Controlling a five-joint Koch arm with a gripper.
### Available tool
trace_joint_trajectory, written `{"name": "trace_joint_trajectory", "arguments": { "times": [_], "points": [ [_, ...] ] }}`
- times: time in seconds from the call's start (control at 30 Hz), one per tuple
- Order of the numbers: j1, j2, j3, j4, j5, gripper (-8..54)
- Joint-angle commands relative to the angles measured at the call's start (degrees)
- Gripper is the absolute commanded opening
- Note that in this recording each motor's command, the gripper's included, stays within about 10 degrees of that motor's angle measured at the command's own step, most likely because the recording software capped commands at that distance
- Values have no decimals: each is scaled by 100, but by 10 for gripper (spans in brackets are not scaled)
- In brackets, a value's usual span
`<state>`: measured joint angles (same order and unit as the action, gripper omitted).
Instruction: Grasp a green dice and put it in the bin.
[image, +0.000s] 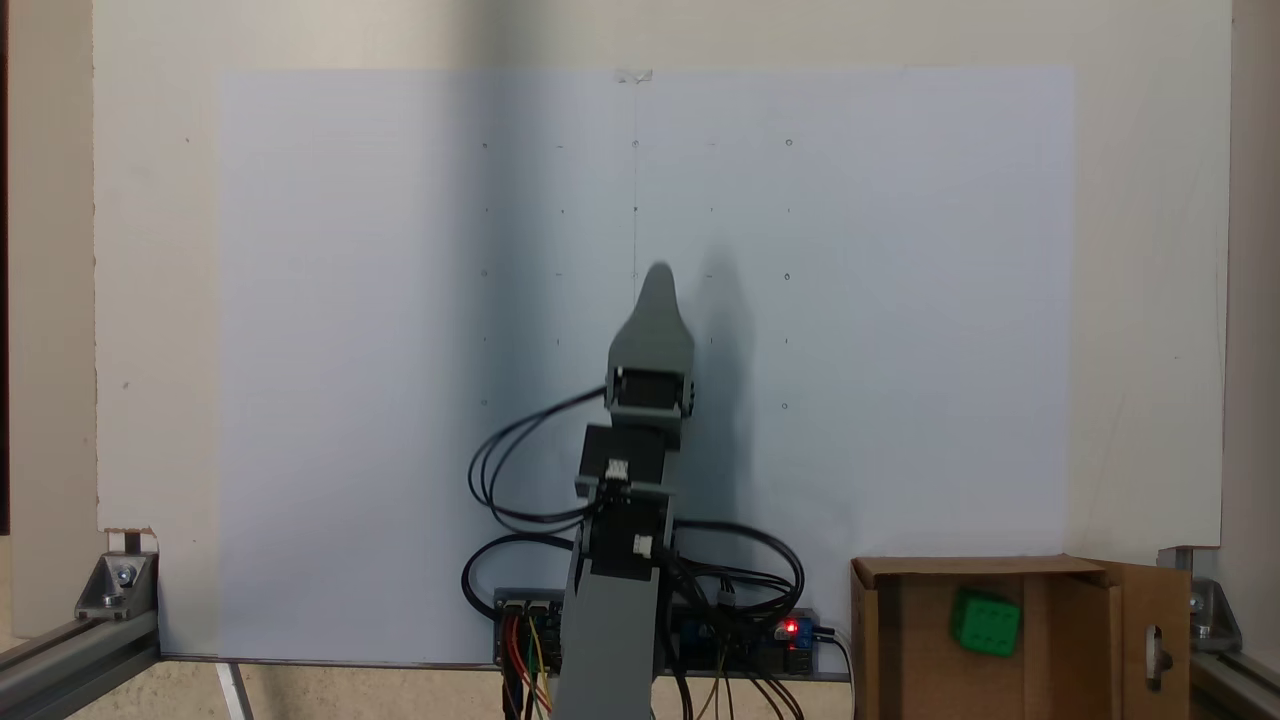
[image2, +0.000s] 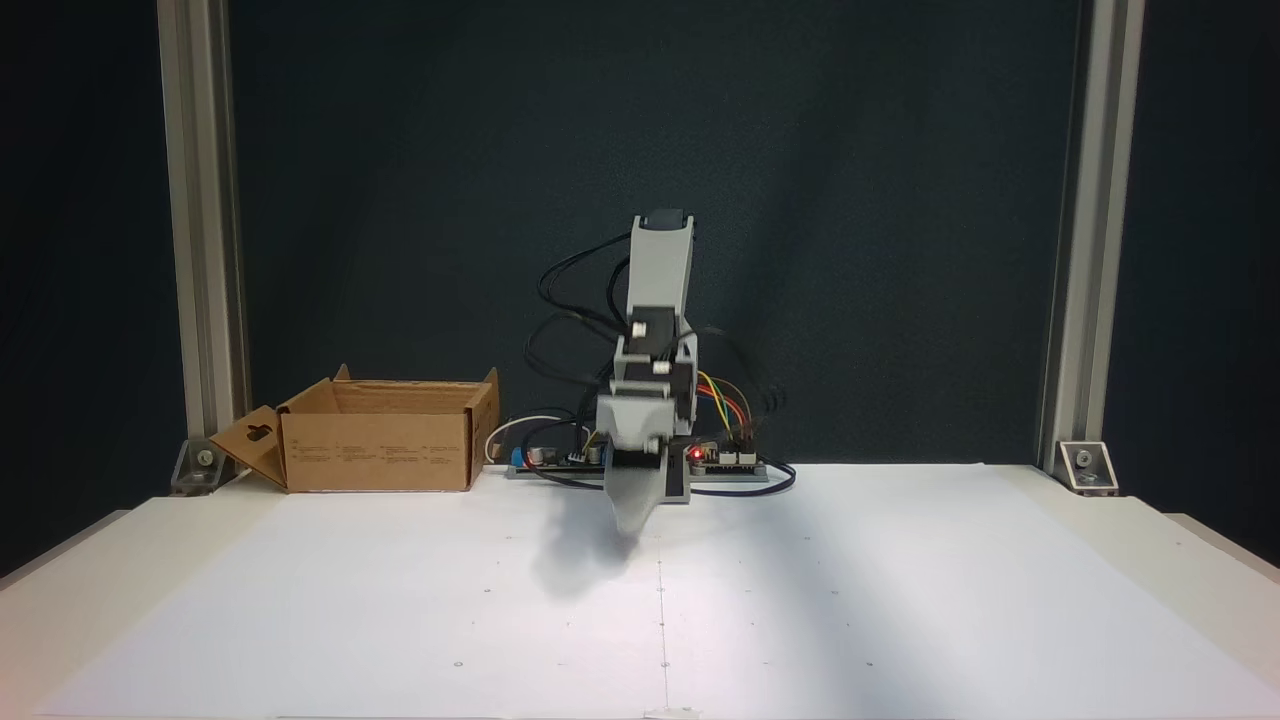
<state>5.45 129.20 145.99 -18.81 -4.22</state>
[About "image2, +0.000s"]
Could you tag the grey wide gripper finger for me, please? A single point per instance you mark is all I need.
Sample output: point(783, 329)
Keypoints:
point(630, 420)

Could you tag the blue circuit board red LED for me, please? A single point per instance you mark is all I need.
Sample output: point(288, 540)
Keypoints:
point(540, 458)

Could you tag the grey board mounting plate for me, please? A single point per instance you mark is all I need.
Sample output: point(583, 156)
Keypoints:
point(740, 475)

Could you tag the brown cardboard box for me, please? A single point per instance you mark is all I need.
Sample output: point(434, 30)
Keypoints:
point(380, 455)

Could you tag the metal corner bracket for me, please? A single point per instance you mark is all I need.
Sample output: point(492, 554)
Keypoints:
point(203, 460)
point(1085, 462)

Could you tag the aluminium frame post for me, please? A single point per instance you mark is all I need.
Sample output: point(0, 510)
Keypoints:
point(1095, 200)
point(200, 200)

